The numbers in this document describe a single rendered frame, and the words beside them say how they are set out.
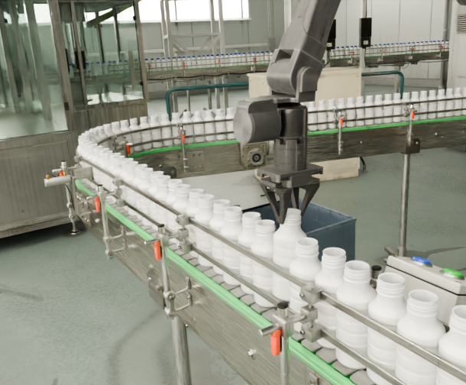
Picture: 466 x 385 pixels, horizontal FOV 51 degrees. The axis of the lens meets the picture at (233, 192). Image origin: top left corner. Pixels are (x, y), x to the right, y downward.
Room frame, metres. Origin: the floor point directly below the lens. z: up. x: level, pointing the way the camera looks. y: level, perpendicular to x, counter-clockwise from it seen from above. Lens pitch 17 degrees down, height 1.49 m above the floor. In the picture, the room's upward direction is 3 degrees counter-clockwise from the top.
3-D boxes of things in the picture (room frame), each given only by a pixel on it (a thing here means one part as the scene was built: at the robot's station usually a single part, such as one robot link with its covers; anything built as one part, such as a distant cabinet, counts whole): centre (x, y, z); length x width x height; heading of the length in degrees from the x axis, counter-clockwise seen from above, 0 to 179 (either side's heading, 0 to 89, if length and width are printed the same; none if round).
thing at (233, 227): (0.96, 0.00, 1.08); 0.06 x 0.06 x 0.17
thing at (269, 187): (0.82, -0.09, 1.23); 0.07 x 0.07 x 0.09; 31
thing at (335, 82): (5.45, -0.84, 0.59); 1.10 x 0.62 x 1.18; 103
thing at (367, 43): (7.26, -2.00, 1.55); 0.17 x 0.15 x 0.42; 103
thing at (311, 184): (0.83, -0.11, 1.23); 0.07 x 0.07 x 0.09; 31
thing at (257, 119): (0.80, -0.07, 1.40); 0.12 x 0.09 x 0.12; 120
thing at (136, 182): (1.41, 0.27, 1.08); 0.06 x 0.06 x 0.17
